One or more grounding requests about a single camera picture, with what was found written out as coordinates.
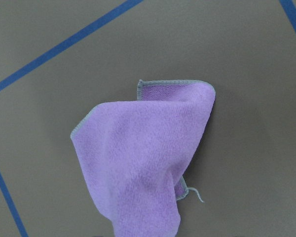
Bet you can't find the purple microfiber cloth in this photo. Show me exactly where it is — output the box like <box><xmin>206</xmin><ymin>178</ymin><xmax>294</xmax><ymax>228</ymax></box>
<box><xmin>70</xmin><ymin>80</ymin><xmax>216</xmax><ymax>237</ymax></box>

